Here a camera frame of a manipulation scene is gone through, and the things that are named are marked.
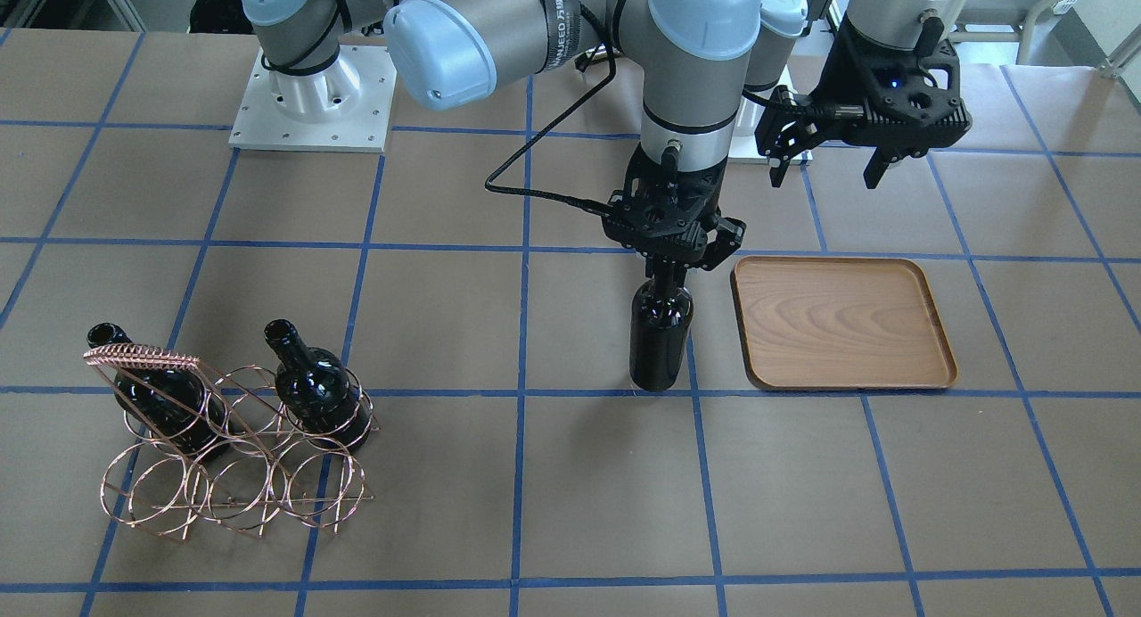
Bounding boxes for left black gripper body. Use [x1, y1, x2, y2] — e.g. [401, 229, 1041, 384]
[753, 21, 973, 157]

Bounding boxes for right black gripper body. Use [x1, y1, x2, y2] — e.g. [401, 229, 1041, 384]
[602, 145, 747, 270]

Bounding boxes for dark wine bottle carried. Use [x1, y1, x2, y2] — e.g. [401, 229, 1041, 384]
[630, 273, 694, 392]

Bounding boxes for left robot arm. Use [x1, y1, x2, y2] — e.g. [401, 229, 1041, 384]
[744, 0, 973, 189]

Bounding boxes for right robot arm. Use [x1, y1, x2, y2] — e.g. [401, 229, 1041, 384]
[241, 0, 762, 285]

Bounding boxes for wooden tray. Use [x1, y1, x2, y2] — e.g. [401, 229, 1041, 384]
[731, 255, 958, 391]

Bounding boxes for dark wine bottle near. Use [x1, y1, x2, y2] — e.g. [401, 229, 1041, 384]
[264, 319, 370, 454]

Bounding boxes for dark wine bottle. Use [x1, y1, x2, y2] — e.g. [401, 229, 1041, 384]
[113, 370, 230, 464]
[264, 319, 370, 454]

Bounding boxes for dark wine bottle far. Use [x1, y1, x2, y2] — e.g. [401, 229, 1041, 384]
[113, 370, 230, 464]

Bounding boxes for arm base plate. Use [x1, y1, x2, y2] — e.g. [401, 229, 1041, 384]
[228, 44, 397, 153]
[731, 109, 814, 165]

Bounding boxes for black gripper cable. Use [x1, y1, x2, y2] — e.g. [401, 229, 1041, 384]
[484, 51, 625, 221]

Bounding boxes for copper wire bottle basket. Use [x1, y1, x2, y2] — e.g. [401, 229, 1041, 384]
[83, 343, 374, 541]

